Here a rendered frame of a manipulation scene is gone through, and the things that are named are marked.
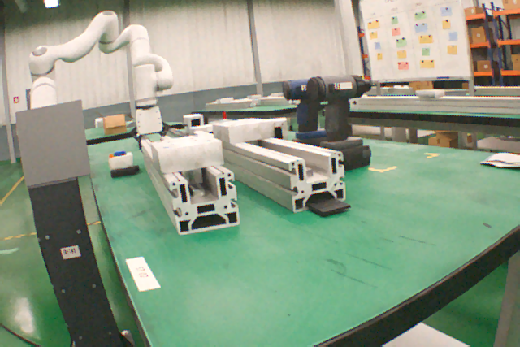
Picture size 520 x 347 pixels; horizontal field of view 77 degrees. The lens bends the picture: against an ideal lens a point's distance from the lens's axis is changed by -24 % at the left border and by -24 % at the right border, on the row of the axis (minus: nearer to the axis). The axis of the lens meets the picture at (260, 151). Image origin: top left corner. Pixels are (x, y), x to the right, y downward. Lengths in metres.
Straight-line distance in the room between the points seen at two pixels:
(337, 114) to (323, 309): 0.64
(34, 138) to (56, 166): 0.13
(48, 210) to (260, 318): 1.12
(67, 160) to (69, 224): 0.22
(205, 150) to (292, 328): 0.41
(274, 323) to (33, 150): 1.16
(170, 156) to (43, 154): 0.80
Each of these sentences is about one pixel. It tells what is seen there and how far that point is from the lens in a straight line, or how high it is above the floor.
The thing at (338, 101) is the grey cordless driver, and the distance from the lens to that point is 0.96.
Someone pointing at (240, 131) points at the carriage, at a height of 0.89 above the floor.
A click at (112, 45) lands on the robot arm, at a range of 1.92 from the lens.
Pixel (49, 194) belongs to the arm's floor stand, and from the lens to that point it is 1.41.
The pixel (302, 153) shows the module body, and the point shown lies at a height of 0.86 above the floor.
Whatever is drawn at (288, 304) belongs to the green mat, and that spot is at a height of 0.78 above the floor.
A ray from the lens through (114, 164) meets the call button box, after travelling 1.26.
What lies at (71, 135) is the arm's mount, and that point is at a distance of 1.41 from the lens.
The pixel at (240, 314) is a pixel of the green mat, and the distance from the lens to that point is 0.39.
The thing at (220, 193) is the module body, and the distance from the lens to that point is 0.64.
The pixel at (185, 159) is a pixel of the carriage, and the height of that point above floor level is 0.88.
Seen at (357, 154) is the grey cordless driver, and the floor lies 0.81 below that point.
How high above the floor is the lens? 0.98
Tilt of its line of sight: 8 degrees down
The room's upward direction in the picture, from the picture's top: 6 degrees counter-clockwise
